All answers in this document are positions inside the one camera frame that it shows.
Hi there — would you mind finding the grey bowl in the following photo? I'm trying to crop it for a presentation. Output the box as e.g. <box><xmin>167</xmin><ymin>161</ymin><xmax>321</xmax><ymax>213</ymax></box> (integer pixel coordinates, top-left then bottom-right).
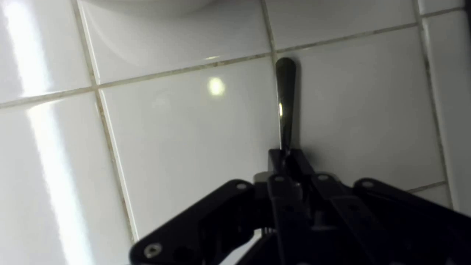
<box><xmin>80</xmin><ymin>0</ymin><xmax>224</xmax><ymax>16</ymax></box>

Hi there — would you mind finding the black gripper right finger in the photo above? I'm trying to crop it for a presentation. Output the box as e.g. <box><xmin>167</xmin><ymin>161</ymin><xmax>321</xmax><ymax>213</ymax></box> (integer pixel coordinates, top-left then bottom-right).
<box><xmin>286</xmin><ymin>147</ymin><xmax>471</xmax><ymax>265</ymax></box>

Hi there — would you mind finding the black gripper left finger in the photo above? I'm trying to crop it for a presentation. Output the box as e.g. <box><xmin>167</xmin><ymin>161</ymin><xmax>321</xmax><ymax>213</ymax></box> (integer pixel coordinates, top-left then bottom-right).
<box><xmin>128</xmin><ymin>147</ymin><xmax>312</xmax><ymax>265</ymax></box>

